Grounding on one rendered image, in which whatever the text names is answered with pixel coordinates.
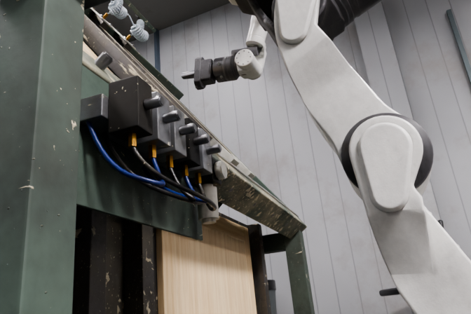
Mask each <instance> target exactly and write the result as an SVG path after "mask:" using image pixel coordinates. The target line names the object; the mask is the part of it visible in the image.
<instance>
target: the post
mask: <svg viewBox="0 0 471 314"><path fill-rule="evenodd" d="M84 9H85V0H1V2H0V314H72V304H73V286H74V253H75V235H76V200H77V183H78V165H79V131H80V113H81V79H82V61H83V27H84Z"/></svg>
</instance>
